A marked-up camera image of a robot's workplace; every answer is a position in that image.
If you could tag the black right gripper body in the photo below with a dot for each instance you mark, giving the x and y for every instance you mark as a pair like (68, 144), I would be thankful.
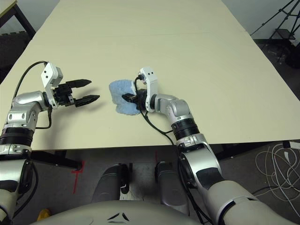
(141, 98)

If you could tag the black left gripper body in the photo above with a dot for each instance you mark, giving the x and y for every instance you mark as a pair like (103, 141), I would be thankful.
(63, 96)

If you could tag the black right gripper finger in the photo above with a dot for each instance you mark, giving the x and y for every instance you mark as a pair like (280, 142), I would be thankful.
(129, 95)
(131, 99)

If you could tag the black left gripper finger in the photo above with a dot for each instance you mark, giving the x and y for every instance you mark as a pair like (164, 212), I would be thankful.
(79, 83)
(86, 100)

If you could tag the blue terry rag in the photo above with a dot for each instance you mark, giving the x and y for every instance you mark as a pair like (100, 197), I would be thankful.
(119, 89)

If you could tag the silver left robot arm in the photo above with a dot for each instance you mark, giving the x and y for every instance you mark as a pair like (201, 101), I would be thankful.
(21, 103)

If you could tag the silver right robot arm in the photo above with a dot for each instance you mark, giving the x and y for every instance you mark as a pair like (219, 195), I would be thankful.
(178, 107)

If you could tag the black table base foot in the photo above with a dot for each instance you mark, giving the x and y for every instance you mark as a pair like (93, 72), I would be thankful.
(58, 160)
(227, 153)

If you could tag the black foam floor mat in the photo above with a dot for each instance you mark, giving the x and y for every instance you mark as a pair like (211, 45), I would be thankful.
(9, 54)

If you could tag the wooden side table black legs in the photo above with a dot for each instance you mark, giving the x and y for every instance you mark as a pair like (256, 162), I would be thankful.
(23, 21)

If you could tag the grey left robot leg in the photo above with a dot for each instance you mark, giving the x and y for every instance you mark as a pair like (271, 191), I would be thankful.
(110, 185)

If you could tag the grey robot leg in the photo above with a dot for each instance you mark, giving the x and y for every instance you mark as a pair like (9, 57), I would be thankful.
(110, 185)
(170, 187)

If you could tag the grey right robot leg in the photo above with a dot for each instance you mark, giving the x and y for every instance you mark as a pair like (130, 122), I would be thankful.
(170, 187)

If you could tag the grey robot torso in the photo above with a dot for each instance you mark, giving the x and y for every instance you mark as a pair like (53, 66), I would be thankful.
(117, 211)

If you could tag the yellow object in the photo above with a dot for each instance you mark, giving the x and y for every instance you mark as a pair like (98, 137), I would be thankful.
(43, 215)

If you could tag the black step stool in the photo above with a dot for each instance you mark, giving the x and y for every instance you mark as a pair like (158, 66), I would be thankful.
(282, 34)

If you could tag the black tripod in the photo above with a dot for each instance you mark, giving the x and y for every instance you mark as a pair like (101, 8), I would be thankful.
(281, 11)

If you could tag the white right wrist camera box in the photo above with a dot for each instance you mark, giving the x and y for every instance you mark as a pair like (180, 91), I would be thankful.
(150, 77)

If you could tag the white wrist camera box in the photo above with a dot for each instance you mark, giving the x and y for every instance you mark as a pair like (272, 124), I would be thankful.
(49, 73)
(150, 77)

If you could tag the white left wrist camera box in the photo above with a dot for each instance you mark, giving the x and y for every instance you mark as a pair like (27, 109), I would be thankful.
(49, 73)

